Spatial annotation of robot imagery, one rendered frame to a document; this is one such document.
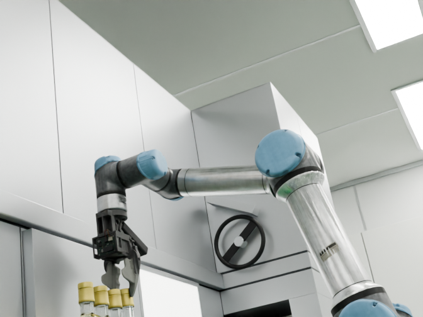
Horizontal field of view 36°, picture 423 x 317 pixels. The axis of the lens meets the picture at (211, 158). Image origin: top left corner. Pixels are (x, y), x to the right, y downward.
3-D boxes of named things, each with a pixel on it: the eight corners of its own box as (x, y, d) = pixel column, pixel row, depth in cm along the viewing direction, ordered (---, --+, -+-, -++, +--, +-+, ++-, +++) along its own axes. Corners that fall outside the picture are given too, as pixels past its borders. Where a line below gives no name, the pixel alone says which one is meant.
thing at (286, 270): (282, 329, 308) (249, 159, 344) (360, 312, 296) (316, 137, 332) (223, 314, 249) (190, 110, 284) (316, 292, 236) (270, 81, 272)
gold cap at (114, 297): (112, 311, 154) (111, 293, 156) (125, 308, 153) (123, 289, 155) (104, 309, 151) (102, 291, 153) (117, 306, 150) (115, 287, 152)
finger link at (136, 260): (124, 278, 159) (116, 246, 163) (128, 279, 160) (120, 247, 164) (140, 270, 158) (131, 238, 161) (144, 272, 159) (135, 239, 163)
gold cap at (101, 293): (99, 309, 150) (97, 290, 151) (112, 305, 148) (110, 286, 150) (90, 307, 146) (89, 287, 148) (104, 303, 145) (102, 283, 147)
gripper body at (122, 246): (92, 261, 157) (89, 214, 162) (112, 266, 165) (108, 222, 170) (119, 253, 155) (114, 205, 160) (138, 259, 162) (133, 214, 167)
